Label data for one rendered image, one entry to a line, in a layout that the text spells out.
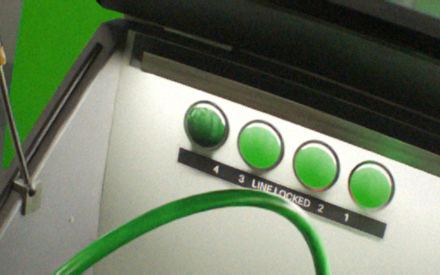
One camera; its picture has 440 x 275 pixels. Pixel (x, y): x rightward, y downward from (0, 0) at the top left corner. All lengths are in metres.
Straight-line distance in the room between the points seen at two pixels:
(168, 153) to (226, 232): 0.10
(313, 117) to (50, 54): 2.88
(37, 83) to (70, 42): 0.23
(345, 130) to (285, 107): 0.06
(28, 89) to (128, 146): 2.80
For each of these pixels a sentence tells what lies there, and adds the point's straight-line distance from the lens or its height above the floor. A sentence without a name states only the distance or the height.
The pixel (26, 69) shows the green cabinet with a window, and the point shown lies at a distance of 3.89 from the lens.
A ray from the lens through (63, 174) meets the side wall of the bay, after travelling 1.07.
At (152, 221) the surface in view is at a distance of 0.75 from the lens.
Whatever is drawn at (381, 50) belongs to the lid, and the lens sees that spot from 0.84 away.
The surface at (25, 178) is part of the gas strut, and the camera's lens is 1.01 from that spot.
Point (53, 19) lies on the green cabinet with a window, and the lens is 3.78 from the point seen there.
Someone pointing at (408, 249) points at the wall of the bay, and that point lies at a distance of 1.00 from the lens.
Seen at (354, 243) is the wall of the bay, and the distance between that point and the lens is 1.02.
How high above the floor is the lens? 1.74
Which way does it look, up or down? 21 degrees down
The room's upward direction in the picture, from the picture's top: 11 degrees clockwise
